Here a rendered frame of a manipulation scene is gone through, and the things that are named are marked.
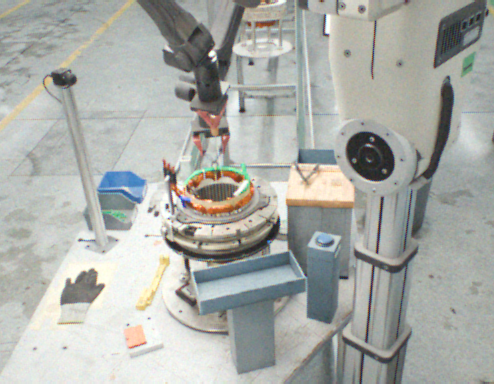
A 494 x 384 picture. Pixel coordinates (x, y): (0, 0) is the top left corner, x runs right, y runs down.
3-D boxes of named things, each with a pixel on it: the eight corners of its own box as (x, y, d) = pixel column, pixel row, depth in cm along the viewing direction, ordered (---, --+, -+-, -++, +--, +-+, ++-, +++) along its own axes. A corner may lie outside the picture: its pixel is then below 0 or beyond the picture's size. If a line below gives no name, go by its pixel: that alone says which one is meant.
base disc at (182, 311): (181, 241, 184) (180, 239, 184) (296, 248, 178) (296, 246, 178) (144, 326, 152) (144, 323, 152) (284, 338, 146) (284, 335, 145)
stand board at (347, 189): (291, 170, 171) (291, 163, 170) (353, 172, 168) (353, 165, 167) (285, 205, 155) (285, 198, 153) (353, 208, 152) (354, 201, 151)
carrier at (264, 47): (241, 39, 378) (238, -7, 362) (296, 40, 369) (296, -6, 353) (225, 57, 347) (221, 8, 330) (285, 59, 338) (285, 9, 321)
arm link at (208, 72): (205, 64, 115) (221, 50, 118) (180, 55, 118) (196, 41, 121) (209, 90, 121) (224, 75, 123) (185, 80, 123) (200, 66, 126)
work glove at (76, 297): (72, 269, 176) (70, 264, 175) (112, 269, 175) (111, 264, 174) (43, 324, 156) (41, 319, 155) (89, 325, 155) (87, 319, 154)
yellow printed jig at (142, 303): (159, 262, 178) (158, 253, 176) (170, 263, 177) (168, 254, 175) (136, 310, 159) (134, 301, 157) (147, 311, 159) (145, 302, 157)
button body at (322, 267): (306, 317, 153) (307, 246, 140) (314, 301, 159) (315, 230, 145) (330, 324, 151) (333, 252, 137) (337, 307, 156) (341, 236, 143)
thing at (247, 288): (210, 386, 135) (199, 301, 120) (201, 354, 144) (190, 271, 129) (304, 362, 140) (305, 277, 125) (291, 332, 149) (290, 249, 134)
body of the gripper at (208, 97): (189, 112, 126) (184, 87, 120) (206, 84, 132) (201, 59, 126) (215, 117, 124) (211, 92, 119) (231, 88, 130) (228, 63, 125)
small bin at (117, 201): (139, 209, 205) (136, 192, 201) (130, 231, 193) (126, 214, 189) (97, 209, 206) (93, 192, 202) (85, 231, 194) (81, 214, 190)
